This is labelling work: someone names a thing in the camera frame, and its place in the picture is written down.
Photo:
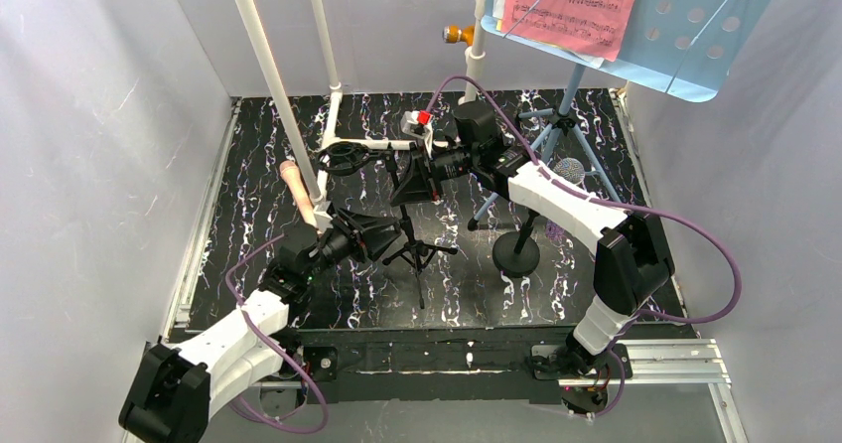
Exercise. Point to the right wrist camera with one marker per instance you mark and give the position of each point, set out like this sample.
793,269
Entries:
417,124

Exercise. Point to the pink sheet music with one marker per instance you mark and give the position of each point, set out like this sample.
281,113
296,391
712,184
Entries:
592,29

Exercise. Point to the white PVC pipe frame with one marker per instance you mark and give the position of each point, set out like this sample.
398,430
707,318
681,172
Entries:
304,47

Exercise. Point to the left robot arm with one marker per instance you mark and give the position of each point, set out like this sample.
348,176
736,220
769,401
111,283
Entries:
177,390

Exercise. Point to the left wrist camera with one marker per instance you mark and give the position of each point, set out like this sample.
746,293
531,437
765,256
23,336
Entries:
323,215

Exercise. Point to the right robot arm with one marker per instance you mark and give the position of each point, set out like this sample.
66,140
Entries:
632,256

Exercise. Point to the black round-base microphone stand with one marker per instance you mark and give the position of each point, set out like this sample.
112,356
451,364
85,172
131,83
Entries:
516,254

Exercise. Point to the blue music stand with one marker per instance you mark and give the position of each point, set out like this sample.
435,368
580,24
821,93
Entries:
683,48

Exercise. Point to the orange knob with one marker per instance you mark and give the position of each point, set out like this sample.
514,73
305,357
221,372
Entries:
453,34

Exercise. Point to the pink microphone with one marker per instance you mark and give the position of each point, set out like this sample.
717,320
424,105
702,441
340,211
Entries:
291,175

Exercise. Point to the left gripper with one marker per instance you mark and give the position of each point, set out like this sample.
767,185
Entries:
358,236

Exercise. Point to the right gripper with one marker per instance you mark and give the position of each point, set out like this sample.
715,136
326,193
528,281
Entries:
426,171

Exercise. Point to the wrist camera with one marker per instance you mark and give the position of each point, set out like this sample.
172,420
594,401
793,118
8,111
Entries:
323,215
417,124

